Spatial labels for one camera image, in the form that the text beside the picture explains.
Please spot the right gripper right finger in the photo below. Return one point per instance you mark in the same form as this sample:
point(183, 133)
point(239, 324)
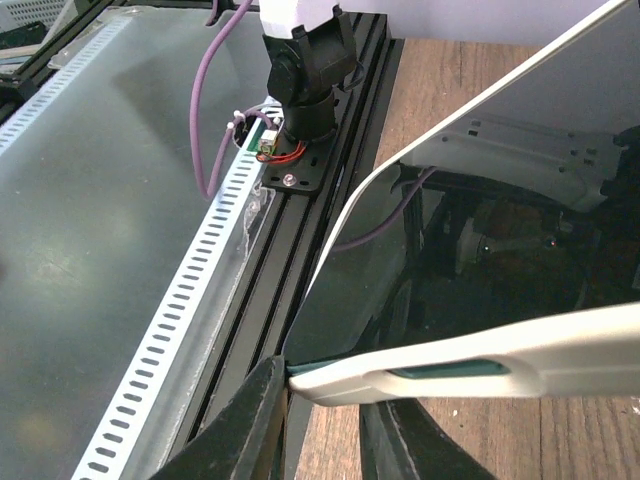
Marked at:
point(400, 440)

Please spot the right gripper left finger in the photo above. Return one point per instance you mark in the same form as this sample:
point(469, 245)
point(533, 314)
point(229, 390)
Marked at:
point(247, 438)

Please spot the beige phone case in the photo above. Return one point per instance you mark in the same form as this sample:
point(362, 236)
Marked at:
point(583, 352)

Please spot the dark teal phone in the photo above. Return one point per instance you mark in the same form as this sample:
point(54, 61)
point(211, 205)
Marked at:
point(522, 204)

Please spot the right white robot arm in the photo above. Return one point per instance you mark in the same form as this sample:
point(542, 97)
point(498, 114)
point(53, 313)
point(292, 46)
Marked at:
point(328, 67)

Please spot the metal front plate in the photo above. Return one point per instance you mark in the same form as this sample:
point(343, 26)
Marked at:
point(100, 225)

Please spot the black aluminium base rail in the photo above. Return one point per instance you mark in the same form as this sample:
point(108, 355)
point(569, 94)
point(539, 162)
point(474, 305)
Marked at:
point(288, 246)

